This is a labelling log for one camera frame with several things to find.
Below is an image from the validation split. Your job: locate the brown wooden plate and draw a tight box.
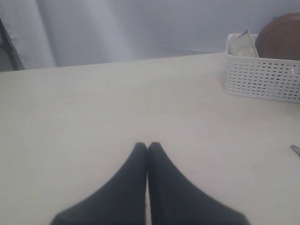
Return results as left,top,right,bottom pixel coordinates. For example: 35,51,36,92
255,12,300,61

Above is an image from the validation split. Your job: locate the white perforated plastic basket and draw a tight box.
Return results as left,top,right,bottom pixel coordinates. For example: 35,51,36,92
224,33,300,104

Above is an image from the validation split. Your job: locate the silver table knife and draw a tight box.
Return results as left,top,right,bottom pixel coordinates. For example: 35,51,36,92
291,145,300,157

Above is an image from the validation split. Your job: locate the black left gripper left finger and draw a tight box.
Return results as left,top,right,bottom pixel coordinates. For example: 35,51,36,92
52,142,147,225

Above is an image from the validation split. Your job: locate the dark metal frame post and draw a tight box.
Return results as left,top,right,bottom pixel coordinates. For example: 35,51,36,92
0,21,24,71

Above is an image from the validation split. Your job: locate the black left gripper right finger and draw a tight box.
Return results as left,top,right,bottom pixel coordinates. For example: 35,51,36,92
148,142,249,225

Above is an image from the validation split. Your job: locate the white speckled ceramic bowl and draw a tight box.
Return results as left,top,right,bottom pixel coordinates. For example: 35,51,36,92
228,30,259,58

